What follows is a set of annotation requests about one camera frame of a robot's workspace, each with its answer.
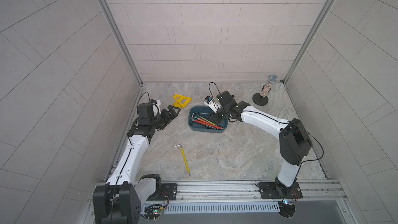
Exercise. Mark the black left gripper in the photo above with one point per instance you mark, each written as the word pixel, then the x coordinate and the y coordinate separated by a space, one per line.
pixel 168 118

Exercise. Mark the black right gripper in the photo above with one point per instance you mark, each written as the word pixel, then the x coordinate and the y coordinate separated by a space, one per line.
pixel 215 117

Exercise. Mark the thin green hex key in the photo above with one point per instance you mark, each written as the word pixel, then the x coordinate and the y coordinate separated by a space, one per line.
pixel 206 120

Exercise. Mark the orange hex key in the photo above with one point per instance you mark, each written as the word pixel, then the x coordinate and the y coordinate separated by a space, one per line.
pixel 216 126

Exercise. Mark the red hex key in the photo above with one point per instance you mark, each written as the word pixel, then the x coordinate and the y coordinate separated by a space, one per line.
pixel 204 124

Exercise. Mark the long black hex key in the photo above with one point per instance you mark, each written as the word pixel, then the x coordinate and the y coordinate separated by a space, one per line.
pixel 204 122

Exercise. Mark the yellow hex key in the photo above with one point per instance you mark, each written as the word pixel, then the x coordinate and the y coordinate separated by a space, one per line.
pixel 184 158

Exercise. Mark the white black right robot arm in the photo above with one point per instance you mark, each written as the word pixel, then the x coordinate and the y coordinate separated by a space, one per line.
pixel 294 142

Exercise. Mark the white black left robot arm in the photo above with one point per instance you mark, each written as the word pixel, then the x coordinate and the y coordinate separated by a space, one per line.
pixel 120 200

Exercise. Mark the teal plastic storage box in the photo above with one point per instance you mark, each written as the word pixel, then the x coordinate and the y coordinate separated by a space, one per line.
pixel 205 111

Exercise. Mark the yellow plastic triangle holder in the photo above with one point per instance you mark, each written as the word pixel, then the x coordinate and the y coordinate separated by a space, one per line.
pixel 181 101

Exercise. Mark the black stand with glitter tube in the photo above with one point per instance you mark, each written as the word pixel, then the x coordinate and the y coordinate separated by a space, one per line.
pixel 261 98

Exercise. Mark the left green circuit board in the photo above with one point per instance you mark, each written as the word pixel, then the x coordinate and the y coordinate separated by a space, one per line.
pixel 153 212

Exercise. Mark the green circuit board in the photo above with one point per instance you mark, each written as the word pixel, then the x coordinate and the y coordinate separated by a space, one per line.
pixel 286 210
pixel 153 212

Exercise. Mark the right green circuit board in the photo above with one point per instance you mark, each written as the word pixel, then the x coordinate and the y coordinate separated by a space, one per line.
pixel 286 210

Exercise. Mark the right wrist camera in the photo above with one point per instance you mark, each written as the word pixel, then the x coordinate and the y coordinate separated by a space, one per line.
pixel 208 100

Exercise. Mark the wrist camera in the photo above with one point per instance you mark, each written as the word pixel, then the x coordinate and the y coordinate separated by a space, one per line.
pixel 148 110
pixel 208 100

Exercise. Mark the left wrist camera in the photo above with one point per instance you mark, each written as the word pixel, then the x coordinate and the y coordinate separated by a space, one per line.
pixel 148 110

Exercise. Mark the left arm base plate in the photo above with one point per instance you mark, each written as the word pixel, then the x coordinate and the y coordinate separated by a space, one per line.
pixel 167 192

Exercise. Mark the aluminium mounting rail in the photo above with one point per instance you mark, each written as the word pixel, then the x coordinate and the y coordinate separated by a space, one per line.
pixel 240 192

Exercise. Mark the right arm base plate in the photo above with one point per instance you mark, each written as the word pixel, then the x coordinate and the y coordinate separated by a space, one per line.
pixel 273 190

